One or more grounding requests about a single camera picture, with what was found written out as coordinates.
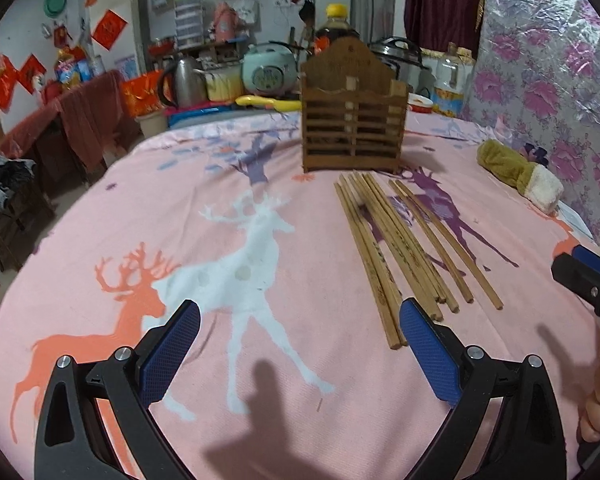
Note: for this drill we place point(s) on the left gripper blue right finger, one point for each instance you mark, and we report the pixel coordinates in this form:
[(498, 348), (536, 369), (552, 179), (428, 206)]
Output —
[(527, 441)]

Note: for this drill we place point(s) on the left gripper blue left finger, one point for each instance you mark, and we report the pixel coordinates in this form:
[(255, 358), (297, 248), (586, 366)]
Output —
[(72, 441)]

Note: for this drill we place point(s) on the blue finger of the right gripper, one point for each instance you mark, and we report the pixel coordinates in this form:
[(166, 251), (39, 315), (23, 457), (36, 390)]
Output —
[(579, 271)]

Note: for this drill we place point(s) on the wooden chopstick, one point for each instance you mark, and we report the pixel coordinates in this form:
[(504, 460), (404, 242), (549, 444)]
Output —
[(393, 242), (454, 243), (378, 291), (423, 283), (421, 218), (391, 290), (429, 279)]

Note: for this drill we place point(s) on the olive and white plush glove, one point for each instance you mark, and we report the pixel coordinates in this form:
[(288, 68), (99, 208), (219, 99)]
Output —
[(531, 180)]

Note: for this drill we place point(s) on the pink deer print tablecloth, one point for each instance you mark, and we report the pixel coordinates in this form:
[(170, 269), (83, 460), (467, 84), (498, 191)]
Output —
[(291, 375)]

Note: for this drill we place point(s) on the red white bowl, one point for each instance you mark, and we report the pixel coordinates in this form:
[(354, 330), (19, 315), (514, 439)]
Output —
[(419, 104)]

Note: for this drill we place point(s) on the clear oil bottle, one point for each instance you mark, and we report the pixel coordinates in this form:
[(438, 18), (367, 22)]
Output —
[(449, 83)]

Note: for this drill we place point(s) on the dark red cloth cabinet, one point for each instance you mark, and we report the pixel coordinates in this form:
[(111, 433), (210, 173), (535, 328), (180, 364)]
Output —
[(92, 118)]

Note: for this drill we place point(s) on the silver pressure cooker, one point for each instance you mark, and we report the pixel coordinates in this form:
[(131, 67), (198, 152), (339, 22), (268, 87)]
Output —
[(405, 59)]

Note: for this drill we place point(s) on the brown wooden utensil holder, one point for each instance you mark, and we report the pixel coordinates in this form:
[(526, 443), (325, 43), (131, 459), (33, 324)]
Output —
[(353, 110)]

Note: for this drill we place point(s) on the dark red curtain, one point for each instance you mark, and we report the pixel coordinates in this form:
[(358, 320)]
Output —
[(434, 24)]

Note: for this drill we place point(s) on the stainless steel kettle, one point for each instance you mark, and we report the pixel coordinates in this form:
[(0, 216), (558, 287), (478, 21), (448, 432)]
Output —
[(182, 84)]

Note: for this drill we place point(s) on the cream enamel pot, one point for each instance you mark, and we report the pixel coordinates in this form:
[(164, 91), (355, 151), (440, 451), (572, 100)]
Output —
[(223, 83)]

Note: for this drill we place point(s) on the dark soy sauce bottle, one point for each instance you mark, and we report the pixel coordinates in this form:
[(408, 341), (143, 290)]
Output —
[(336, 27)]

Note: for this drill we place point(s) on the light green rice cooker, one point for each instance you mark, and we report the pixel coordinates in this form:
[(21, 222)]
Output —
[(269, 70)]

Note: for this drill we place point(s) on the white refrigerator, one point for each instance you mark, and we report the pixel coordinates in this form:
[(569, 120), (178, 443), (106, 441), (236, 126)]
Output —
[(120, 35)]

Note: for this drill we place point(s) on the green round plate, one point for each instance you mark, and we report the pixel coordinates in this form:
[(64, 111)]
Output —
[(53, 8)]

